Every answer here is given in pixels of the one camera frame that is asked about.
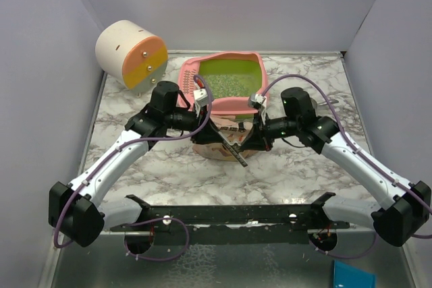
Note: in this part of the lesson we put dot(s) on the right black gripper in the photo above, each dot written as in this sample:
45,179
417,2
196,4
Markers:
254,139

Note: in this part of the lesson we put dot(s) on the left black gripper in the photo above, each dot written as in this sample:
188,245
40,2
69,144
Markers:
208,134

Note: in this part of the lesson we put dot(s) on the orange cat litter bag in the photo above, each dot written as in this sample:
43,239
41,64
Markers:
234,131

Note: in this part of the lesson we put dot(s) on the grey metal litter scoop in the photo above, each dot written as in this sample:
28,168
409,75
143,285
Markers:
318,105

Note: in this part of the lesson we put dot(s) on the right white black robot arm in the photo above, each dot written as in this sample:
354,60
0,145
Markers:
400,207

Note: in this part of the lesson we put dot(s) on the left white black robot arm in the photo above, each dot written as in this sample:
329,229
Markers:
76,208

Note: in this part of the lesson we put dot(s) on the pink and green litter box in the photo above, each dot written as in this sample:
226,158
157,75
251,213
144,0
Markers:
231,76

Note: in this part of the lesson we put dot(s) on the cream cylindrical cat house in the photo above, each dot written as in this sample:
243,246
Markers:
132,55

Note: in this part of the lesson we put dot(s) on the blue plastic object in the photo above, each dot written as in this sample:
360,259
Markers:
346,276

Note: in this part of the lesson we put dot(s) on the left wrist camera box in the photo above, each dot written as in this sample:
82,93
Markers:
201,100

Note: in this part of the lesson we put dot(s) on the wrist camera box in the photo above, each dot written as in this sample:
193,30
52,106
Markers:
258,102
201,100

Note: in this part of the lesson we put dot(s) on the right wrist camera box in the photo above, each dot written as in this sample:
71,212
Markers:
258,102

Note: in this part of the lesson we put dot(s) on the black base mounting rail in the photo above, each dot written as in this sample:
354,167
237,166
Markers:
231,224

